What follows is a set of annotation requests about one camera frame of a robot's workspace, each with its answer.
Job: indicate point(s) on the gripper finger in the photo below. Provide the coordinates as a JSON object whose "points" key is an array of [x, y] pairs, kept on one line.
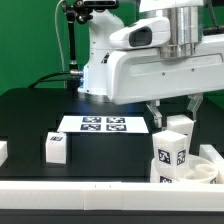
{"points": [[157, 116], [194, 104]]}

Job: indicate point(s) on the black camera on mount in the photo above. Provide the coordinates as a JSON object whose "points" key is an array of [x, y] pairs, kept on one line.
{"points": [[101, 4]]}

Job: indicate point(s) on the white round stool seat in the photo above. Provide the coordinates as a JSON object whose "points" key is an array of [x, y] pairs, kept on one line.
{"points": [[201, 171]]}

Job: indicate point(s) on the white left barrier wall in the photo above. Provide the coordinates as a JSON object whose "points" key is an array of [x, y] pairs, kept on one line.
{"points": [[3, 152]]}

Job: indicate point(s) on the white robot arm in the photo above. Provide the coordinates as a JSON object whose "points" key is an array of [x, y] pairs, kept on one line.
{"points": [[186, 33]]}

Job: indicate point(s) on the white front barrier wall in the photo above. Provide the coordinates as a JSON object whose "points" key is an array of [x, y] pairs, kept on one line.
{"points": [[111, 196]]}

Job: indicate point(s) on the white barrier wall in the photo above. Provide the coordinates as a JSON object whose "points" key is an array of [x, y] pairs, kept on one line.
{"points": [[111, 196], [208, 152], [3, 152]]}

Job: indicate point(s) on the white right barrier wall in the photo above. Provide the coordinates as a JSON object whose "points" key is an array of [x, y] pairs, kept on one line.
{"points": [[208, 152]]}

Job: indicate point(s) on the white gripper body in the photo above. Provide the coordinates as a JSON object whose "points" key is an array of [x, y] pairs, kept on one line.
{"points": [[138, 70]]}

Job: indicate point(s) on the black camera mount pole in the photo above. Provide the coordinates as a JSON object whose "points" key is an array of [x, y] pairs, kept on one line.
{"points": [[76, 12]]}

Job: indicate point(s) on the white marker sheet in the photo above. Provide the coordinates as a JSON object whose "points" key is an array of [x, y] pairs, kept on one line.
{"points": [[102, 124]]}

